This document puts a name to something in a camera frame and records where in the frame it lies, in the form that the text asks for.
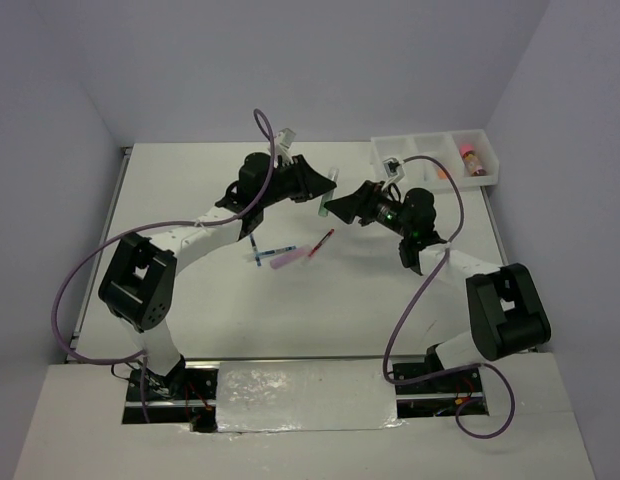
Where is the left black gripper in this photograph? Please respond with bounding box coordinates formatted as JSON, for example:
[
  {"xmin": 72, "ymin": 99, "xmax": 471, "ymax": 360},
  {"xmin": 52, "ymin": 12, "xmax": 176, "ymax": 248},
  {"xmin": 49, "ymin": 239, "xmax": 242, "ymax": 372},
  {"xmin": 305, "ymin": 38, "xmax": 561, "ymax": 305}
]
[{"xmin": 258, "ymin": 154, "xmax": 336, "ymax": 209}]

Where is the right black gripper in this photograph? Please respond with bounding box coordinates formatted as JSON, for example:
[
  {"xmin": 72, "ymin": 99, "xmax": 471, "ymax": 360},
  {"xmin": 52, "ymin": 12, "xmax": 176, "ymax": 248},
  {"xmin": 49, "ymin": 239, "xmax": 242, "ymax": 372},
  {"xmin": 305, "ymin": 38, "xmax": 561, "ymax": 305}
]
[{"xmin": 325, "ymin": 180, "xmax": 412, "ymax": 238}]

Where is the green highlighter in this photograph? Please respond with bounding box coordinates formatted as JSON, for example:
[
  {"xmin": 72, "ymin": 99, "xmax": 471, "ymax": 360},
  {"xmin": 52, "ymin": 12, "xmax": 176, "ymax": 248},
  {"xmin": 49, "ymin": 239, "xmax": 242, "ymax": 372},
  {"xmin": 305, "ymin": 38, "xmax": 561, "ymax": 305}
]
[{"xmin": 318, "ymin": 167, "xmax": 339, "ymax": 217}]

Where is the purple highlighter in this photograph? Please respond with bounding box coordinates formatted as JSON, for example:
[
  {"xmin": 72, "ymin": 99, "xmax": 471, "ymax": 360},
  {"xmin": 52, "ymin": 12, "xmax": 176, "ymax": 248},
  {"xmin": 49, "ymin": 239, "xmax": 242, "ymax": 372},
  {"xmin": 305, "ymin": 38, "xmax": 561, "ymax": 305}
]
[{"xmin": 269, "ymin": 245, "xmax": 311, "ymax": 270}]

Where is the pink-capped clear tube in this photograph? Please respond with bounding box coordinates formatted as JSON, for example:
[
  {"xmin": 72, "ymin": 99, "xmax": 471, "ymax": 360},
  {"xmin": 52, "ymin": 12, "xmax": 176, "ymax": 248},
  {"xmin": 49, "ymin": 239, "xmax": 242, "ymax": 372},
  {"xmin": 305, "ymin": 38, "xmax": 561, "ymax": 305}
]
[{"xmin": 459, "ymin": 143, "xmax": 489, "ymax": 177}]

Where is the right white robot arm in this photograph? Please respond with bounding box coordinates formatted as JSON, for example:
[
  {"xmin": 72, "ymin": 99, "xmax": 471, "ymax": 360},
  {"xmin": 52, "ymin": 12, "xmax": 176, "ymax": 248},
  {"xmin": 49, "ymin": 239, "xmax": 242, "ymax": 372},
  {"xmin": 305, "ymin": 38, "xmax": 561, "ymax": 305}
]
[{"xmin": 325, "ymin": 181, "xmax": 551, "ymax": 391}]

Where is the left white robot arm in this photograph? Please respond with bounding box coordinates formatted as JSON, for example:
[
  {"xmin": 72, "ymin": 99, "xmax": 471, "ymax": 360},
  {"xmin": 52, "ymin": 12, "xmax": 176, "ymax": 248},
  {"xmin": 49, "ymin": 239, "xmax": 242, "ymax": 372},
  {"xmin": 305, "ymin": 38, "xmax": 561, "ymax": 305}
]
[{"xmin": 98, "ymin": 152, "xmax": 336, "ymax": 399}]

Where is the red pen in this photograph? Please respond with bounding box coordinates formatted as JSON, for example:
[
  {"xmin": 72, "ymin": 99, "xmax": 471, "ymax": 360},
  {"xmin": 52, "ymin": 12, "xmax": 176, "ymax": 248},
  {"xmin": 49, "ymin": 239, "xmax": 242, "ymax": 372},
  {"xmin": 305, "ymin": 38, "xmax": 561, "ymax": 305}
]
[{"xmin": 302, "ymin": 228, "xmax": 335, "ymax": 266}]

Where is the teal blue pen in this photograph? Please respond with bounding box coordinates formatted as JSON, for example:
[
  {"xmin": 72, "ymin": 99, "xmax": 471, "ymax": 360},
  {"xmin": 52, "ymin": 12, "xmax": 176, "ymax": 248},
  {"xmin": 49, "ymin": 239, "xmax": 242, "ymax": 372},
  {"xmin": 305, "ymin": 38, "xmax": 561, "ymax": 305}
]
[{"xmin": 243, "ymin": 245, "xmax": 296, "ymax": 261}]

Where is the dark blue pen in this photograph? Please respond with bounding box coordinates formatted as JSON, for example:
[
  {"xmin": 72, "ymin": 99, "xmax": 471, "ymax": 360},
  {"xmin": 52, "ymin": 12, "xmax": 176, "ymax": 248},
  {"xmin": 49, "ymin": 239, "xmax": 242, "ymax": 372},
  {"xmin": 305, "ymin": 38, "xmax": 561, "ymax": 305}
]
[{"xmin": 249, "ymin": 233, "xmax": 262, "ymax": 267}]

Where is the clear three-compartment organizer tray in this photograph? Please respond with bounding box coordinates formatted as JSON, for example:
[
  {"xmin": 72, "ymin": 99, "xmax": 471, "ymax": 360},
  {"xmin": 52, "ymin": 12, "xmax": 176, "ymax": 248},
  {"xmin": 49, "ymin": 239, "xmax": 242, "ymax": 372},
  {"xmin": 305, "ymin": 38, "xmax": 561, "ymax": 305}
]
[{"xmin": 370, "ymin": 129, "xmax": 500, "ymax": 192}]

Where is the silver foil sheet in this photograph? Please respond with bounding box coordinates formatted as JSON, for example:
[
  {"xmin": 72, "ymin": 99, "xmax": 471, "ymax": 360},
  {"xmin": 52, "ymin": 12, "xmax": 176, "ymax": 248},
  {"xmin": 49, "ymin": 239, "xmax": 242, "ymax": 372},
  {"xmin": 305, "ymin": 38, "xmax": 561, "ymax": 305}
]
[{"xmin": 216, "ymin": 359, "xmax": 401, "ymax": 433}]

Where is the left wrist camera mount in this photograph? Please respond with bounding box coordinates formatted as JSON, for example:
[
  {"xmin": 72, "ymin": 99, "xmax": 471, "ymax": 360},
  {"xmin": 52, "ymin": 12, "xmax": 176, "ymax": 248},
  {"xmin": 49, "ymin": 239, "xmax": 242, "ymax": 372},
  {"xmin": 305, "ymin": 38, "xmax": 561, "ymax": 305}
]
[{"xmin": 274, "ymin": 128, "xmax": 296, "ymax": 168}]

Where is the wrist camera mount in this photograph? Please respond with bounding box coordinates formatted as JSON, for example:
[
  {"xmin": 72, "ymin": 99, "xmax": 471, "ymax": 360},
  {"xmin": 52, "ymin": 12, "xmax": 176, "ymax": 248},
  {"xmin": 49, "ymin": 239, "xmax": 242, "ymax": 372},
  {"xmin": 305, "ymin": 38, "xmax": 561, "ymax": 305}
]
[
  {"xmin": 382, "ymin": 157, "xmax": 405, "ymax": 191},
  {"xmin": 274, "ymin": 128, "xmax": 296, "ymax": 168}
]

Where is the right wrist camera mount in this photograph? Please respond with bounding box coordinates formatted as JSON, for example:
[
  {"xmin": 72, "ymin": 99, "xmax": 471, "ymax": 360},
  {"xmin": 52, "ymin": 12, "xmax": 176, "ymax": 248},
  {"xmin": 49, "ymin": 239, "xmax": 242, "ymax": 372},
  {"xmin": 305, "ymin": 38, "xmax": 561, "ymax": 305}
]
[{"xmin": 382, "ymin": 157, "xmax": 405, "ymax": 191}]

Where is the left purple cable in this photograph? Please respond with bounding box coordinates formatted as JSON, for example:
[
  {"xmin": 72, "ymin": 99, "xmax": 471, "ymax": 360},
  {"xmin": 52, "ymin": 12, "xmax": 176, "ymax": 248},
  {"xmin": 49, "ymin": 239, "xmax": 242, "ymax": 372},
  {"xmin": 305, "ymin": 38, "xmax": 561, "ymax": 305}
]
[{"xmin": 52, "ymin": 107, "xmax": 279, "ymax": 424}]

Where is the aluminium rail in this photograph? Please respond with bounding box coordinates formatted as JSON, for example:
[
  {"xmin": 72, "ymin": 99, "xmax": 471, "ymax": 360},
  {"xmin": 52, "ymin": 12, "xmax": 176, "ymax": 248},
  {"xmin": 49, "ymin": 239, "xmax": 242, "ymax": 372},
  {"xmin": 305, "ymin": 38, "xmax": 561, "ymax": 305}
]
[{"xmin": 64, "ymin": 352, "xmax": 496, "ymax": 364}]

